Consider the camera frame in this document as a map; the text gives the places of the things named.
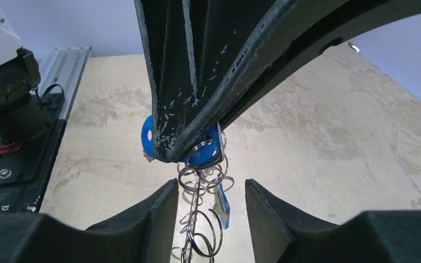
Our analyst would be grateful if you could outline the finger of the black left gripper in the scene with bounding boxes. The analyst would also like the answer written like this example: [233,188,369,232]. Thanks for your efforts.
[135,0,421,163]

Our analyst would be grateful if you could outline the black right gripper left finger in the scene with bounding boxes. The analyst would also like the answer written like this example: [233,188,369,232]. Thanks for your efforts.
[0,179,179,262]

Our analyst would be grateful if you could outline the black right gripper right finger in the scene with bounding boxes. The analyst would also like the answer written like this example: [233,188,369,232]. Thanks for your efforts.
[245,179,421,262]

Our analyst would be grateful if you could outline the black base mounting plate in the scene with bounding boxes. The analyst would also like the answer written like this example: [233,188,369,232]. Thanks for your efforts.
[0,93,66,213]

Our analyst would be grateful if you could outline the small blue key tag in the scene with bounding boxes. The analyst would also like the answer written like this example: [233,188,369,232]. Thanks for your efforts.
[213,184,231,230]

